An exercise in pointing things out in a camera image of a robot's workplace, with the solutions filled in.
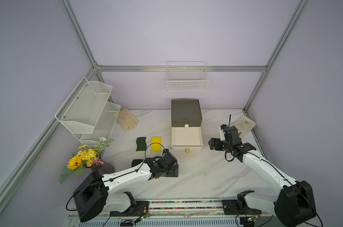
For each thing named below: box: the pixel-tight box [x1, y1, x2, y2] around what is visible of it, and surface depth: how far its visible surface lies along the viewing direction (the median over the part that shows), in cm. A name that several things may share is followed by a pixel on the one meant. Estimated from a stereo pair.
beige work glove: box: [116, 107, 139, 132], surface depth 115 cm
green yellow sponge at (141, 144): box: [135, 137, 147, 153], surface depth 100 cm
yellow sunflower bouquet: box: [59, 136, 115, 185], surface depth 67 cm
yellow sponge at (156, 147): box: [151, 136, 162, 152], surface depth 103 cm
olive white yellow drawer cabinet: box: [171, 99, 203, 128], surface depth 92 cm
